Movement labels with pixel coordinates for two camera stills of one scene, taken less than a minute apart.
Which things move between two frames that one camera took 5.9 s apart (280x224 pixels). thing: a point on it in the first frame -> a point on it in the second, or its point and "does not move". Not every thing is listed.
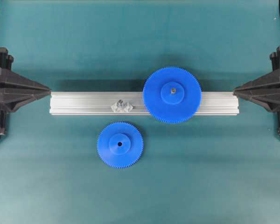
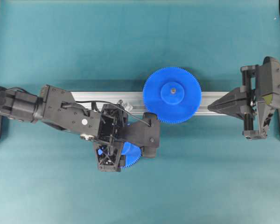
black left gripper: x=12 y=88 -> x=104 y=123
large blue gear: x=172 y=94 does not move
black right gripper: x=271 y=91 -> x=241 y=101
